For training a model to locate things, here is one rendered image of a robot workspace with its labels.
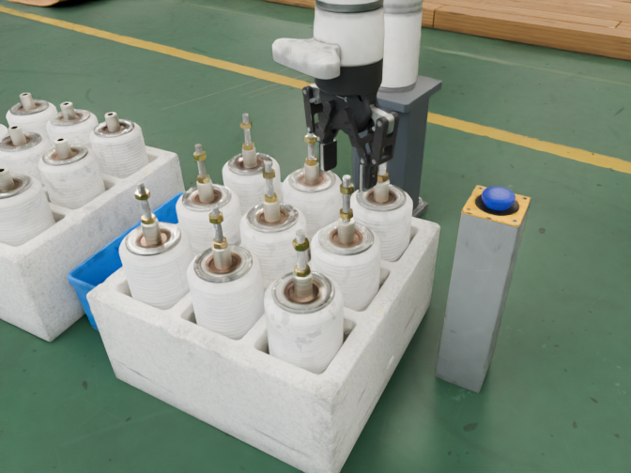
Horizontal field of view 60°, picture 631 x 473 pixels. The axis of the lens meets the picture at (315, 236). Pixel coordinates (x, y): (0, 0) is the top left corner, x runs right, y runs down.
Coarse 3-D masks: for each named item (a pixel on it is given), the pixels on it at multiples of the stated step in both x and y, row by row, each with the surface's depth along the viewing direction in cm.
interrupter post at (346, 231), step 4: (340, 220) 72; (352, 220) 72; (340, 224) 72; (344, 224) 71; (348, 224) 71; (352, 224) 72; (340, 228) 72; (344, 228) 72; (348, 228) 72; (352, 228) 72; (340, 232) 72; (344, 232) 72; (348, 232) 72; (352, 232) 72; (340, 236) 73; (344, 236) 72; (348, 236) 72; (352, 236) 73; (340, 240) 73; (344, 240) 73; (348, 240) 73; (352, 240) 73
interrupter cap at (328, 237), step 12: (324, 228) 75; (336, 228) 75; (360, 228) 75; (324, 240) 73; (336, 240) 74; (360, 240) 73; (372, 240) 73; (336, 252) 71; (348, 252) 71; (360, 252) 71
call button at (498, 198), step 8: (488, 192) 68; (496, 192) 68; (504, 192) 68; (512, 192) 68; (488, 200) 67; (496, 200) 66; (504, 200) 66; (512, 200) 66; (496, 208) 67; (504, 208) 67
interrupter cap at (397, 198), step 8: (360, 192) 83; (368, 192) 83; (392, 192) 83; (400, 192) 83; (360, 200) 81; (368, 200) 81; (392, 200) 81; (400, 200) 81; (368, 208) 79; (376, 208) 79; (384, 208) 79; (392, 208) 79
